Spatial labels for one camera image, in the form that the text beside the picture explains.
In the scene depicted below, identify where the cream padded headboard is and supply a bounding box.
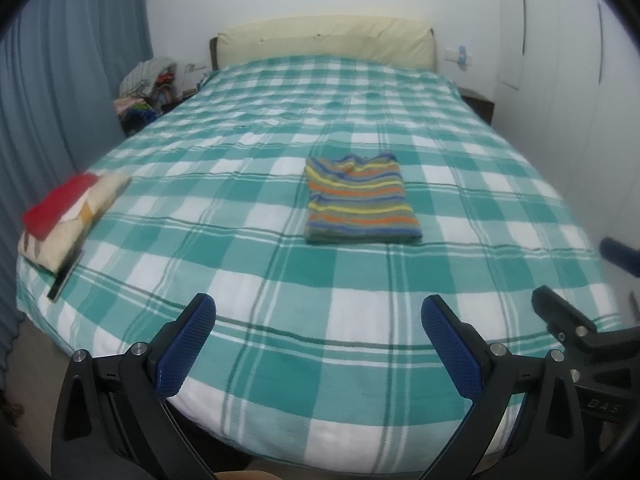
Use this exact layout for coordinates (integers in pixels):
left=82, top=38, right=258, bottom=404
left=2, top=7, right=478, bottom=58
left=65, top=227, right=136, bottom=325
left=209, top=16, right=437, bottom=72

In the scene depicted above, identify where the white wardrobe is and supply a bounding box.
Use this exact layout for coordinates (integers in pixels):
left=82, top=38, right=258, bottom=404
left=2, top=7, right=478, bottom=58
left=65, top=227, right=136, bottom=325
left=492, top=0, right=640, bottom=271

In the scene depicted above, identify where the striped knit sweater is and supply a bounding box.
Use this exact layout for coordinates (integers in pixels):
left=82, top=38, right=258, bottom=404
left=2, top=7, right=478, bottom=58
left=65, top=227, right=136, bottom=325
left=304, top=151, right=423, bottom=246

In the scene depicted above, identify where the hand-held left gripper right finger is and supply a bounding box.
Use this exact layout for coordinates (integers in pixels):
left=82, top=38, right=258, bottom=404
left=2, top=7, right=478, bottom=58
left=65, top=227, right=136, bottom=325
left=421, top=294, right=586, bottom=480

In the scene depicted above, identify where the black flat slab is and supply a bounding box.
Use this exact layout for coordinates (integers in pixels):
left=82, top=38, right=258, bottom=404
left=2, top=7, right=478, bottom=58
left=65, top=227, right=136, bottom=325
left=47, top=245, right=86, bottom=303

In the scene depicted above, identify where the cream folded cloth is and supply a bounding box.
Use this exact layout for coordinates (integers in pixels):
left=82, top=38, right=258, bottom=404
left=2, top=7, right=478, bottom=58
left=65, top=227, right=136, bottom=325
left=17, top=171, right=132, bottom=276

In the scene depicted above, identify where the wall socket with blue plug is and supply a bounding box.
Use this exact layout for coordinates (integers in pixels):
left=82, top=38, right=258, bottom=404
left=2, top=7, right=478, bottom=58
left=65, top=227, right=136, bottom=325
left=442, top=45, right=473, bottom=68

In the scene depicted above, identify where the pile of mixed clothes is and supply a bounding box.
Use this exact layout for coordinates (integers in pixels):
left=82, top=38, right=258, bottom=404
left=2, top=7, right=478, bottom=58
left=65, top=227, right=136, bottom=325
left=114, top=57, right=180, bottom=136

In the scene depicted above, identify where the blue curtain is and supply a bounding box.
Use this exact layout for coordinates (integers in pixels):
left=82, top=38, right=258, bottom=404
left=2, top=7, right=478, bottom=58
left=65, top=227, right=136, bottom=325
left=0, top=0, right=155, bottom=371

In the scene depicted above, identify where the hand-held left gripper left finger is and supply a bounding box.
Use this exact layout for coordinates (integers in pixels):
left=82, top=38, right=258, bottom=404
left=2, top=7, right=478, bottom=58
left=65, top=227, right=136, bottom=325
left=50, top=292, right=217, bottom=480

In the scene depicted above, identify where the red folded cloth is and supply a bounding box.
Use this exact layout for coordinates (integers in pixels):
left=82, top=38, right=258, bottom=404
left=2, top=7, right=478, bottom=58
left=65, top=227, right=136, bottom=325
left=21, top=172, right=100, bottom=241

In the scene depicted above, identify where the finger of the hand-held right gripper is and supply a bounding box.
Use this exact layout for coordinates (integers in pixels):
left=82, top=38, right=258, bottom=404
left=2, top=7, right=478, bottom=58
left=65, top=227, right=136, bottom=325
left=531, top=285, right=640, bottom=386
left=600, top=237, right=640, bottom=278

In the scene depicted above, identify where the bed with green plaid cover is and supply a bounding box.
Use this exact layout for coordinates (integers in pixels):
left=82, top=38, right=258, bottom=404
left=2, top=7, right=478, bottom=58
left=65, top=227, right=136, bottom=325
left=15, top=55, right=623, bottom=473

